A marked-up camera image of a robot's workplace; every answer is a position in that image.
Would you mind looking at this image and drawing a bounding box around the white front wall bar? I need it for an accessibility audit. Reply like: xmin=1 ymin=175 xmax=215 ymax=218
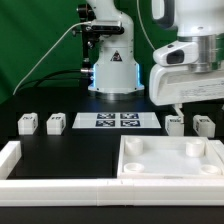
xmin=0 ymin=179 xmax=224 ymax=207

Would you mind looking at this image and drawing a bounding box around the white cable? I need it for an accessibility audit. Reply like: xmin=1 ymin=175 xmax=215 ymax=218
xmin=12 ymin=21 xmax=93 ymax=96
xmin=135 ymin=0 xmax=158 ymax=51

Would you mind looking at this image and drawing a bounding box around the black cable bundle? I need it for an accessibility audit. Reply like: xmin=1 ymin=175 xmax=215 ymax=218
xmin=14 ymin=68 xmax=93 ymax=94

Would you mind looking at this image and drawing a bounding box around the white cable left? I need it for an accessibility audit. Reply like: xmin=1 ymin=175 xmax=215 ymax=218
xmin=12 ymin=21 xmax=93 ymax=96

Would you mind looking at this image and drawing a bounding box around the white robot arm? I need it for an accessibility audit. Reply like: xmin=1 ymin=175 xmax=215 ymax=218
xmin=83 ymin=0 xmax=224 ymax=106

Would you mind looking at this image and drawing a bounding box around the white sheet with tags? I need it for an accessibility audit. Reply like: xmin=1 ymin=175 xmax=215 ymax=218
xmin=72 ymin=112 xmax=161 ymax=129

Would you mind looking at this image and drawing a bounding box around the white cable right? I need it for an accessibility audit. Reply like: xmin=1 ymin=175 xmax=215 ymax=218
xmin=135 ymin=0 xmax=158 ymax=51

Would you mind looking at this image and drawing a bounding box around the white square table top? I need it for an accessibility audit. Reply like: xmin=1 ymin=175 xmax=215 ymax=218
xmin=117 ymin=135 xmax=224 ymax=179

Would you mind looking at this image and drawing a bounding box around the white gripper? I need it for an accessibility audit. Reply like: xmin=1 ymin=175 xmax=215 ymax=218
xmin=149 ymin=64 xmax=224 ymax=124

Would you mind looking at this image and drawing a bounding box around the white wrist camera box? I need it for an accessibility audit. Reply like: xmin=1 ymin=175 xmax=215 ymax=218
xmin=153 ymin=41 xmax=199 ymax=67

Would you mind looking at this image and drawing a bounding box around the green backdrop curtain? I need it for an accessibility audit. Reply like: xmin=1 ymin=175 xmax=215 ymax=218
xmin=0 ymin=0 xmax=224 ymax=104

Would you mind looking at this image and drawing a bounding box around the white left wall bar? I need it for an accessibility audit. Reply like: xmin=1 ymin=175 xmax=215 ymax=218
xmin=0 ymin=141 xmax=22 ymax=180

